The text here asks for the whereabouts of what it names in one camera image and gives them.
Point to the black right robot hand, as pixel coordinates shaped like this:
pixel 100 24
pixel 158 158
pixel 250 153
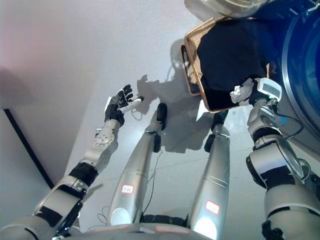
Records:
pixel 268 88

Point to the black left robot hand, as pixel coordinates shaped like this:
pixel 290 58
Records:
pixel 116 107

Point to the white garment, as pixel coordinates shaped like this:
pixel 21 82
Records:
pixel 241 92

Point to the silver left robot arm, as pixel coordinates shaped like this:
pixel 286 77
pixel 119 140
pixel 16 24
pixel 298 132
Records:
pixel 100 147

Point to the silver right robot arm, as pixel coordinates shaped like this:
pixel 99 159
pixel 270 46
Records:
pixel 282 190

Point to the grey front-load washing machine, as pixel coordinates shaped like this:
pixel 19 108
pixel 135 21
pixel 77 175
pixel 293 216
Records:
pixel 307 75

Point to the flat woven brown basket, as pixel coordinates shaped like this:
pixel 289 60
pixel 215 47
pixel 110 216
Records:
pixel 188 75

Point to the woven brown laundry basket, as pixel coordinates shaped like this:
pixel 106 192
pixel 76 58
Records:
pixel 193 42

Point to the round washing machine door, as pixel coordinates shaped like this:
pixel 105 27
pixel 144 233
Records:
pixel 232 7

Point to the black left robot foot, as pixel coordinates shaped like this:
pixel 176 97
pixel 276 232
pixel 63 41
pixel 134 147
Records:
pixel 162 115

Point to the black robot foot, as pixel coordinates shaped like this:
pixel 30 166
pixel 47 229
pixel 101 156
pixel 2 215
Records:
pixel 220 117
pixel 162 115

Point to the black garment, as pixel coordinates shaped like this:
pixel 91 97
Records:
pixel 230 55

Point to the black right robot foot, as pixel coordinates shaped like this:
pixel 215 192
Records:
pixel 220 117

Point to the silver left robot leg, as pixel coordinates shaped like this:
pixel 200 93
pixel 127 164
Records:
pixel 132 175

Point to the silver robot leg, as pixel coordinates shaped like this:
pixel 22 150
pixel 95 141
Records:
pixel 132 175
pixel 215 175

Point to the silver right robot leg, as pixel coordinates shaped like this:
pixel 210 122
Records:
pixel 215 175

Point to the silver robot torso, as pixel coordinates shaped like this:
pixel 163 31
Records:
pixel 140 231

